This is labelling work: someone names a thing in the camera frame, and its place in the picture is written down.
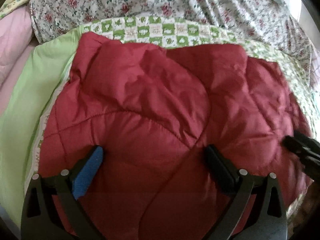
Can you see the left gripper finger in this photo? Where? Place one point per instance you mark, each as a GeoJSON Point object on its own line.
{"type": "Point", "coordinates": [256, 208]}
{"type": "Point", "coordinates": [51, 209]}

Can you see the pink quilted blanket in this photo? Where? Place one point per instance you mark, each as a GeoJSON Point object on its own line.
{"type": "Point", "coordinates": [16, 45]}

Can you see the green patterned quilt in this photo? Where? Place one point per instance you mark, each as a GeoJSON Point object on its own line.
{"type": "Point", "coordinates": [46, 71]}

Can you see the red puffer jacket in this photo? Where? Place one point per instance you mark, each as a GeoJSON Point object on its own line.
{"type": "Point", "coordinates": [153, 110]}

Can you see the floral rose bedsheet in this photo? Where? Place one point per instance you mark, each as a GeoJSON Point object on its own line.
{"type": "Point", "coordinates": [268, 21]}

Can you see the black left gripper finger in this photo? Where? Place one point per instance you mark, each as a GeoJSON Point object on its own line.
{"type": "Point", "coordinates": [307, 150]}

